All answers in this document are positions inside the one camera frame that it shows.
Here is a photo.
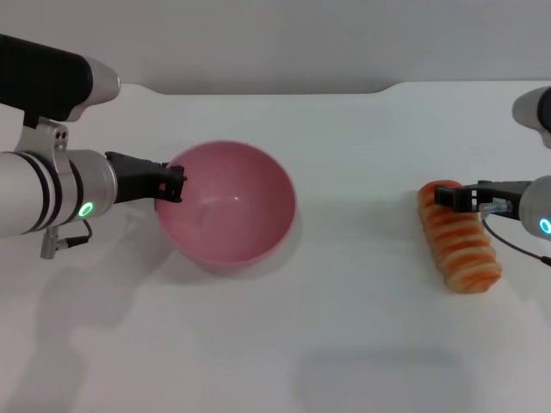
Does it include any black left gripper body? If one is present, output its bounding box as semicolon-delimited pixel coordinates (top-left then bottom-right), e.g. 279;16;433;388
105;151;170;206

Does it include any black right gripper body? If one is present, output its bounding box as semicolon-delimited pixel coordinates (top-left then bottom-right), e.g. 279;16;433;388
460;179;535;219

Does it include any orange ridged bread loaf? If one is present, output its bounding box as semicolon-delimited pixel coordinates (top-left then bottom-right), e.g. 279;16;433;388
416;180;504;295

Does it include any pink plastic bowl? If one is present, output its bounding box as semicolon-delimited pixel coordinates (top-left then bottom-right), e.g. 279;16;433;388
153;139;298;274

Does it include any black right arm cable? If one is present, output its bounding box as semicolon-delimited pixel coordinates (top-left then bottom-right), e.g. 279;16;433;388
479;198;551;264

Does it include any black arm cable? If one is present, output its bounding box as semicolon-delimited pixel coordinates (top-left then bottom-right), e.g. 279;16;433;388
479;198;551;264
40;219;94;259

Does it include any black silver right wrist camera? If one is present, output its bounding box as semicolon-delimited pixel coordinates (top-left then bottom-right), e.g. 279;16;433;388
511;85;551;150

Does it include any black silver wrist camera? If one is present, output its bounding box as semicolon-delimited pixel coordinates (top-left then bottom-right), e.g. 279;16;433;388
511;85;551;150
0;33;121;129

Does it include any silver left camera bracket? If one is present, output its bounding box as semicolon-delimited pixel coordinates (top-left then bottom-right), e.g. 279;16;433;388
16;116;70;173

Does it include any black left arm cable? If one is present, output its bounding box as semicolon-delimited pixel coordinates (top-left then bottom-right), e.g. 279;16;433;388
40;219;94;259

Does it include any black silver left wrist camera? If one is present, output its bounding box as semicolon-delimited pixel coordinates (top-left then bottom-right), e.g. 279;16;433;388
0;33;121;129

